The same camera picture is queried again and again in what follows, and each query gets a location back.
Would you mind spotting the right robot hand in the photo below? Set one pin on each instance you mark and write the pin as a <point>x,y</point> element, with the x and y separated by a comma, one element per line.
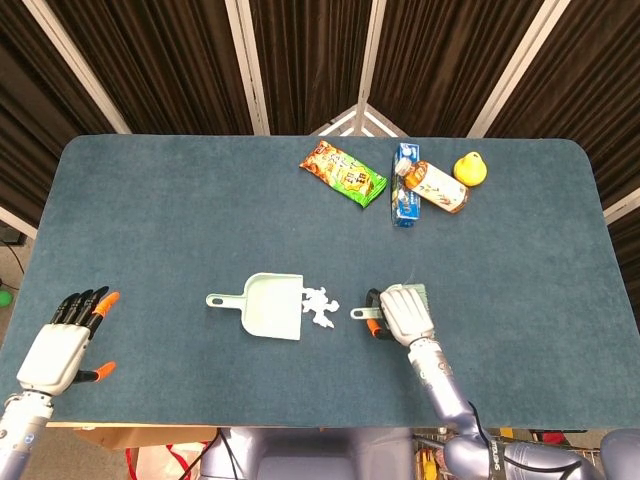
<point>407,315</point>

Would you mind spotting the blue grey robot torso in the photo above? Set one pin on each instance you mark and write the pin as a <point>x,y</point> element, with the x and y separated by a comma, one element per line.
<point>310,455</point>

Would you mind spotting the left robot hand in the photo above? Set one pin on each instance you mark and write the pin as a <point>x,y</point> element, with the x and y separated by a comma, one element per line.
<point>55,350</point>

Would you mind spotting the light green hand broom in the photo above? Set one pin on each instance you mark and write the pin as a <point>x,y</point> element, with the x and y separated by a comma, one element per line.
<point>370,312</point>

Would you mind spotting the brown cardboard box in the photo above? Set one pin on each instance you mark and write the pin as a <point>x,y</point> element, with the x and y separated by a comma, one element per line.
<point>140,436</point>

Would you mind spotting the red white bag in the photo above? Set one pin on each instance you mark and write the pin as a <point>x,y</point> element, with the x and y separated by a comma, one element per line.
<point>160,465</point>

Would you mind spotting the white screen frame post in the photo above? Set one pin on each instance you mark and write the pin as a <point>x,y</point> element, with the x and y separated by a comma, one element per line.
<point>250,65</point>
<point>622,206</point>
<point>17,222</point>
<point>519,65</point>
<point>79,65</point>
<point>372,65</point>

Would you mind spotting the small green ball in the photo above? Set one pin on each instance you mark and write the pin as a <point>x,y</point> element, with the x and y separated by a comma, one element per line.
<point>4,299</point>

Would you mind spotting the light green plastic dustpan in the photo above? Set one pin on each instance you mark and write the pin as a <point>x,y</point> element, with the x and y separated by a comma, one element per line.
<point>270,310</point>

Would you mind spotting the yellow pear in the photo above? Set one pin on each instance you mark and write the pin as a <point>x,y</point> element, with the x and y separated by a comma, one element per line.
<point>470,170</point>

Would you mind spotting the white tissue paper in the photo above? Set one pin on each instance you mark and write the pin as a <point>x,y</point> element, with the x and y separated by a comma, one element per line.
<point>320,302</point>

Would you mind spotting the blue carpet table cover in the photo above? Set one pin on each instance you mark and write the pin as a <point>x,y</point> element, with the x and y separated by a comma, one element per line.
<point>200,225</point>

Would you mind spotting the dark brown curtain panel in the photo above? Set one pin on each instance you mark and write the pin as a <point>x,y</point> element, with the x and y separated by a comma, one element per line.
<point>165,65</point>
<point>30,100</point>
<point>590,90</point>
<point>440,65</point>
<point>310,60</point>

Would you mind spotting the white screen base foot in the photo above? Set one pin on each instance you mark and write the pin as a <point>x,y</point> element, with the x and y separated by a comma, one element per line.
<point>335,120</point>

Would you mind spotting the green orange snack bag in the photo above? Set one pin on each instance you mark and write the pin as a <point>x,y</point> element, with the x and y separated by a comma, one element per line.
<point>345,175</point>

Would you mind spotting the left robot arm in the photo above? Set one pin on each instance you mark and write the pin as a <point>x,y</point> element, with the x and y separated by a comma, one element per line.
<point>20,440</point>

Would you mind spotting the blue drink carton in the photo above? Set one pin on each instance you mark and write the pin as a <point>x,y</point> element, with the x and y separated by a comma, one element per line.
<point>407,210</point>

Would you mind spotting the amber tea bottle white label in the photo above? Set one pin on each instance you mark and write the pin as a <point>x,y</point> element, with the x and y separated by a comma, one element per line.
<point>440,187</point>

